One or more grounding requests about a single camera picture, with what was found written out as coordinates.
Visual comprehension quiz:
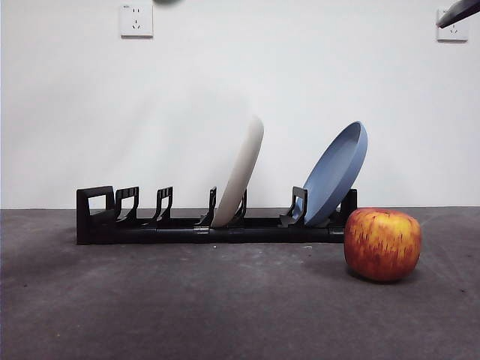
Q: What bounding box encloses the red yellow apple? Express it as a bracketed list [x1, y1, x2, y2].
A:
[343, 208, 423, 284]

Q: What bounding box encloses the blue plate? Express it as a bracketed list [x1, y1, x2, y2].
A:
[295, 120, 369, 227]

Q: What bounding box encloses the cream white plate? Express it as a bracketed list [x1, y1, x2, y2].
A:
[210, 115, 266, 229]

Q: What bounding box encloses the black plate rack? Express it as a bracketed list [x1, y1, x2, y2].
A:
[76, 185, 359, 247]

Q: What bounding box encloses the white wall socket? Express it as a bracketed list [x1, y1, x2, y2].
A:
[436, 8, 470, 43]
[119, 2, 154, 38]

